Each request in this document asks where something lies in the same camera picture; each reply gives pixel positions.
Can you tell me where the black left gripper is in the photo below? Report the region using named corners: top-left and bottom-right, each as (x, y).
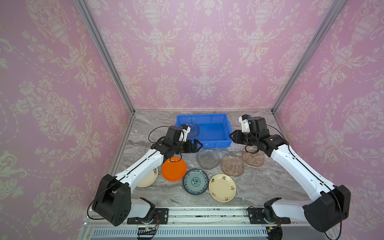
top-left (172, 138), bottom-right (204, 154)

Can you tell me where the clear glass plate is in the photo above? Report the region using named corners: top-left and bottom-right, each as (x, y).
top-left (185, 123), bottom-right (200, 139)

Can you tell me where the pink glass plate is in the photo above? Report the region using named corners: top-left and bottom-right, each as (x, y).
top-left (242, 146), bottom-right (265, 167)

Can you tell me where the cream plate with calligraphy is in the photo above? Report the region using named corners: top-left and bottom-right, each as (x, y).
top-left (209, 174), bottom-right (237, 203)

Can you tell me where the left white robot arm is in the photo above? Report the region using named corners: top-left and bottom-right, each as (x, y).
top-left (87, 125), bottom-right (204, 227)

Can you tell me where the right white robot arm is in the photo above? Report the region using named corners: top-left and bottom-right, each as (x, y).
top-left (230, 115), bottom-right (351, 233)

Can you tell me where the blue plastic bin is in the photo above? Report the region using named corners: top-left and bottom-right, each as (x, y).
top-left (176, 114), bottom-right (232, 149)

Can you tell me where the grey glass plate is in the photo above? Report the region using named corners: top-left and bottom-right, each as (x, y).
top-left (197, 149), bottom-right (221, 170)

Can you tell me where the brown glass plate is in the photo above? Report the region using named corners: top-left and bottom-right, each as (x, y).
top-left (221, 153), bottom-right (245, 177)

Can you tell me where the orange round plate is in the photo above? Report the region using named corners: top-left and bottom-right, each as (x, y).
top-left (162, 157), bottom-right (187, 182)

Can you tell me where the teal patterned round plate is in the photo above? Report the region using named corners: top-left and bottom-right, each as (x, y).
top-left (183, 169), bottom-right (209, 196)

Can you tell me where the cream plate black brushstroke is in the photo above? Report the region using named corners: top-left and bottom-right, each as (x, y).
top-left (137, 168), bottom-right (159, 188)

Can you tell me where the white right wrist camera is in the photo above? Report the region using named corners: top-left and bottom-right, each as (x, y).
top-left (239, 114), bottom-right (251, 133)

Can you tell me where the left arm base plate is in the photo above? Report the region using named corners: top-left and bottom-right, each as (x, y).
top-left (127, 208), bottom-right (170, 225)

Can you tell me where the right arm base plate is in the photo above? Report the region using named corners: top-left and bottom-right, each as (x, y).
top-left (246, 207), bottom-right (291, 225)

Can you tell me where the aluminium front rail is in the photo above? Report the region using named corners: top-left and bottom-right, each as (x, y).
top-left (78, 206), bottom-right (342, 240)

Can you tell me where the right aluminium corner post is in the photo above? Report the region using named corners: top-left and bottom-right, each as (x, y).
top-left (271, 0), bottom-right (347, 116)

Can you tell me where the aluminium corner post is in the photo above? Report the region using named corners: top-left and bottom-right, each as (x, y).
top-left (74, 0), bottom-right (135, 115)
top-left (271, 0), bottom-right (347, 116)

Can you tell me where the left aluminium corner post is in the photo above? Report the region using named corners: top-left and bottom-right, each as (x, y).
top-left (74, 0), bottom-right (135, 115)

